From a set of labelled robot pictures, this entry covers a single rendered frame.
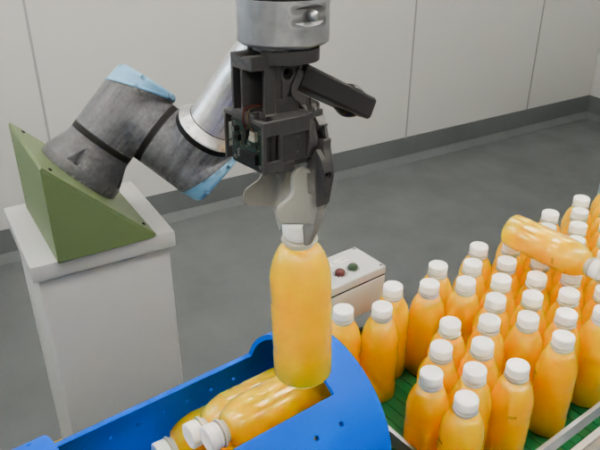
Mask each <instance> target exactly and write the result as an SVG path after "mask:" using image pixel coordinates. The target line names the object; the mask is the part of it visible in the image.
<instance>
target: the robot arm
mask: <svg viewBox="0 0 600 450"><path fill-rule="evenodd" d="M330 1H331V0H236V16H237V40H236V41H235V43H234V44H233V46H232V47H231V48H230V50H229V52H228V53H227V55H226V56H225V58H224V59H223V61H222V62H221V64H220V66H219V67H218V69H217V70H216V72H215V73H214V74H213V76H212V78H211V79H210V81H209V82H208V84H207V85H206V87H205V88H204V90H203V92H202V94H201V95H200V96H199V97H198V99H197V100H196V102H195V103H194V104H185V105H184V106H182V107H181V108H180V109H179V108H177V107H176V106H175V105H173V103H175V102H176V96H175V95H173V94H172V93H171V92H170V91H168V90H167V89H165V88H164V87H162V86H160V85H159V84H157V83H156V82H154V81H153V80H151V79H149V78H148V77H147V76H145V75H144V74H142V73H140V72H139V71H136V70H135V69H133V68H131V67H129V66H128V65H126V64H120V65H118V66H116V67H115V69H114V70H113V71H112V72H111V73H110V74H109V76H108V77H106V78H105V79H104V82H103V83H102V85H101V86H100V87H99V89H98V90H97V91H96V92H95V93H94V95H93V96H92V97H91V99H90V100H89V101H88V103H87V105H86V106H85V107H84V109H83V110H82V111H81V113H80V114H79V116H78V117H77V118H76V120H75V121H74V122H73V123H72V124H71V126H70V127H69V128H68V129H66V130H65V131H63V132H62V133H60V134H59V135H57V136H56V137H54V138H52V139H50V140H49V141H48V142H46V144H45V145H44V147H43V148H42V152H43V154H44V155H45V156H46V157H47V158H48V159H49V160H50V161H51V162H53V163H54V164H55V165H56V166H58V167H59V168H60V169H61V170H63V171H64V172H66V173H67V174H68V175H70V176H71V177H73V178H74V179H75V180H77V181H78V182H80V183H81V184H83V185H84V186H86V187H88V188H90V189H92V190H93V191H95V192H97V193H98V194H100V195H102V196H105V197H108V198H111V199H114V198H115V197H116V195H117V194H118V193H119V191H120V187H121V182H122V179H123V175H124V172H125V169H126V167H127V165H128V164H129V162H130V161H131V159H132V158H133V157H134V158H136V159H137V160H139V161H140V162H141V163H143V164H144V165H145V166H146V167H148V168H149V169H150V170H152V171H153V172H155V173H156V174H158V175H159V176H160V177H162V178H163V179H165V180H166V181H167V182H169V183H170V184H172V185H173V186H174V187H175V188H176V189H178V190H179V191H180V192H181V193H182V194H185V195H187V196H189V197H191V198H192V199H194V200H196V201H200V200H203V199H204V198H205V197H206V196H207V195H208V194H209V193H210V192H211V191H212V190H213V189H214V188H215V187H216V185H217V184H218V183H219V182H220V181H221V180H222V178H223V177H224V176H225V175H226V174H227V173H228V171H229V170H230V169H231V168H232V166H233V165H234V164H235V163H236V162H239V163H242V164H244V165H245V166H247V167H249V168H251V169H253V170H255V171H258V172H260V173H261V175H260V177H259V179H258V180H257V181H255V182H254V183H253V184H251V185H250V186H249V187H247V188H246V190H245V191H244V194H243V199H244V202H245V203H246V204H248V205H264V206H273V210H274V214H275V218H276V221H277V224H278V227H279V230H280V231H282V224H304V226H303V233H304V245H305V246H308V245H310V244H311V243H312V242H313V240H314V238H315V236H316V234H317V232H318V230H319V227H320V225H321V222H322V220H323V217H324V214H325V211H326V206H327V204H328V203H329V199H330V194H331V189H332V184H333V179H334V162H333V155H332V152H331V138H330V137H329V133H328V127H327V126H328V123H327V121H326V119H325V117H324V115H323V109H321V108H319V107H320V103H319V102H318V101H320V102H322V103H324V104H327V105H329V106H331V107H333V108H334V109H335V110H336V112H337V113H338V114H340V115H341V116H344V117H347V118H351V117H355V116H359V117H362V118H365V119H369V118H370V117H371V115H372V112H373V109H374V107H375V104H376V98H375V97H373V96H370V95H368V94H366V93H364V91H363V90H362V89H361V88H360V87H358V86H357V85H355V84H346V83H345V82H343V81H341V80H339V79H336V78H334V77H332V76H330V75H329V74H327V73H325V72H323V71H321V70H319V69H317V68H315V67H313V66H311V65H310V64H309V63H316V62H318V61H319V60H320V46H322V45H324V44H325V43H327V42H328V41H329V7H330ZM314 99H316V100H318V101H316V100H314ZM300 163H307V165H306V167H304V166H298V167H297V165H298V164H300Z"/></svg>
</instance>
